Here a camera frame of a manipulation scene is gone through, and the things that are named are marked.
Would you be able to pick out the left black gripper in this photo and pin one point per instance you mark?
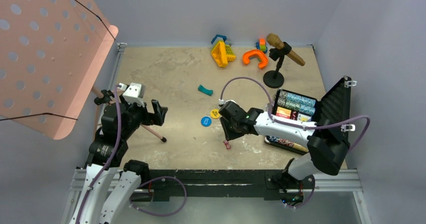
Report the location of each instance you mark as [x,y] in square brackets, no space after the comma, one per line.
[155,117]

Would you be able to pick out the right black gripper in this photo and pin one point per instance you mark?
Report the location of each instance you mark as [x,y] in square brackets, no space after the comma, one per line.
[229,135]

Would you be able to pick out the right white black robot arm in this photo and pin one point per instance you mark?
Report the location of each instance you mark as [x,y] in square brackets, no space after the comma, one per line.
[327,148]

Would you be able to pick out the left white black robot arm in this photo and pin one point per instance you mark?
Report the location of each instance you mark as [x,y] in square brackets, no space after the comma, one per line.
[118,122]

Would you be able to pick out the red Texas Hold'em card box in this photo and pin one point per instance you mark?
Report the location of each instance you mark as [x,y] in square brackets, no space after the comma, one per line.
[283,112]

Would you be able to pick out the black poker set case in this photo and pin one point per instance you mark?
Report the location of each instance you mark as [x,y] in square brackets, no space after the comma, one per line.
[334,105]

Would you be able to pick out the yellow round dealer button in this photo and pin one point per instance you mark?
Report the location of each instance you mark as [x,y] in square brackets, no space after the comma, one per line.
[214,114]

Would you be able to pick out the blue round dealer button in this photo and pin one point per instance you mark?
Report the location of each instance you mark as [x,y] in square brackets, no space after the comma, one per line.
[205,121]

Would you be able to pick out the blue white poker chip stack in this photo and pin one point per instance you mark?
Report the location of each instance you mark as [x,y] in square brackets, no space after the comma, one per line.
[273,139]

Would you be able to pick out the teal curved block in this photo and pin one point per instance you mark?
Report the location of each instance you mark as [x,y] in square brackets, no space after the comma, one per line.
[204,90]

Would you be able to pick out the red white poker chip stack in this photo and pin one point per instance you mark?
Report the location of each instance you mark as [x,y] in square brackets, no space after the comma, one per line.
[286,143]

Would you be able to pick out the grey poker chip stack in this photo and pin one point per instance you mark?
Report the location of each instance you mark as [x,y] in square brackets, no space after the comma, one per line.
[282,98]

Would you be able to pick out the gold poker chip stack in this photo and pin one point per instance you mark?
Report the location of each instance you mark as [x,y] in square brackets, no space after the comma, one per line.
[300,148]

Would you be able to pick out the green poker chip stack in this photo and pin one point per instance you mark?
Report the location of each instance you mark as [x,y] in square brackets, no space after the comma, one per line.
[292,105]

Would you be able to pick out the blue ace card box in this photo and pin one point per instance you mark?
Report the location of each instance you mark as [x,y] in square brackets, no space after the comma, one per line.
[303,117]

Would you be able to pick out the orange horseshoe toy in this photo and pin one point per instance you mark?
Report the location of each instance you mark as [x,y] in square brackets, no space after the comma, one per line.
[255,54]

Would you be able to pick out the yellow toy basket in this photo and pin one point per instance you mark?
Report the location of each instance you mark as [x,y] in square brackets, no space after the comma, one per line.
[222,54]

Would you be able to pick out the light blue poker chip stack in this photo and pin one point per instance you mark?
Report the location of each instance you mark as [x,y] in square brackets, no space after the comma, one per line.
[307,105]

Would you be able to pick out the colourful toy car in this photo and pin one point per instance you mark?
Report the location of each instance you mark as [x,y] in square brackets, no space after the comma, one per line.
[261,45]

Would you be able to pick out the blue toy house piece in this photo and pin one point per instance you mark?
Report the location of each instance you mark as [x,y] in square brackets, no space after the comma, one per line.
[217,38]

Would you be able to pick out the gold toy microphone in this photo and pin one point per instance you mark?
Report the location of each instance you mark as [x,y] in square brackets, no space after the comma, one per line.
[280,48]

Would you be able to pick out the pink perforated music stand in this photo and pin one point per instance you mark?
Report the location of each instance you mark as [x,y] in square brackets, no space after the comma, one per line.
[51,54]

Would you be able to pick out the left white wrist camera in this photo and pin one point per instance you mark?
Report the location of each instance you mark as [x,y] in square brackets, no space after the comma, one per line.
[133,93]

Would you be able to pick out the chrome case handle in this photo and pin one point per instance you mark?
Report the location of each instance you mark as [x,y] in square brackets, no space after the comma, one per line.
[269,108]

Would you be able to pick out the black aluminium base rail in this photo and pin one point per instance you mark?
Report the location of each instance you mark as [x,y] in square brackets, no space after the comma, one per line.
[265,184]

